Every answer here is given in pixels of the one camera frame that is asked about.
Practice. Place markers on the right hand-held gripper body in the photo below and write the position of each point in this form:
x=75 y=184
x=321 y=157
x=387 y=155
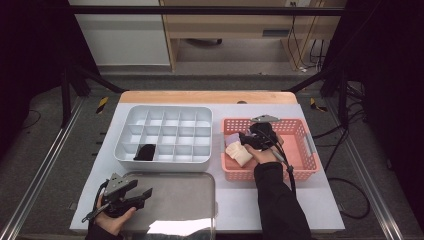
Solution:
x=263 y=135

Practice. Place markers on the wooden desk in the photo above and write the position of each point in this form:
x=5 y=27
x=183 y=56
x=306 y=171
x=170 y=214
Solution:
x=233 y=25

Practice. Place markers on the black sock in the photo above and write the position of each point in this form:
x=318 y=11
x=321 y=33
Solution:
x=145 y=153

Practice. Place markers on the black metal crossbar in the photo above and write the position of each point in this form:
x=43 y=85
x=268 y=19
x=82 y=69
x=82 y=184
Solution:
x=200 y=10

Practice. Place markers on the yellow black tape marker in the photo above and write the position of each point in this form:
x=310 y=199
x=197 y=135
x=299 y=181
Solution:
x=102 y=105
x=315 y=105

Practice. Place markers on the white divided storage box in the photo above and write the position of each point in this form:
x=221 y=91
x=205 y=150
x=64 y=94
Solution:
x=166 y=166

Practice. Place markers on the white cabinet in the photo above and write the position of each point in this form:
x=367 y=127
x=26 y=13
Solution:
x=123 y=40

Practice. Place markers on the black metal frame strut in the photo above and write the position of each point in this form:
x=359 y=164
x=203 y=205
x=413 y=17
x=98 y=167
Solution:
x=310 y=80
x=96 y=80

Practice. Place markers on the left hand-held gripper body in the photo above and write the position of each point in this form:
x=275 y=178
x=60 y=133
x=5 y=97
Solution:
x=115 y=200

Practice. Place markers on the translucent grey box lid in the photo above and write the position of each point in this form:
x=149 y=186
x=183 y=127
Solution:
x=180 y=200

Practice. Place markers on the pink plastic basket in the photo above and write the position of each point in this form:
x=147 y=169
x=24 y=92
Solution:
x=296 y=150

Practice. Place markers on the purple sock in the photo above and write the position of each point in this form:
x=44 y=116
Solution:
x=232 y=138

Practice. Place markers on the cream sock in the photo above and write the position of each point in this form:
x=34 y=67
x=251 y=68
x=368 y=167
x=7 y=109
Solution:
x=238 y=154

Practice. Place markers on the person's left hand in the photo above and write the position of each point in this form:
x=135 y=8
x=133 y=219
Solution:
x=111 y=224

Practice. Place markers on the black curtain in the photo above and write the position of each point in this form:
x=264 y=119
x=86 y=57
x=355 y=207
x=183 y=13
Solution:
x=393 y=83
x=33 y=50

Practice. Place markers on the person's right hand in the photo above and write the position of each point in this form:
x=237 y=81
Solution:
x=266 y=156

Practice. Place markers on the aluminium floor rail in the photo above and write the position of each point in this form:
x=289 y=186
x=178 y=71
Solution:
x=363 y=166
x=43 y=160

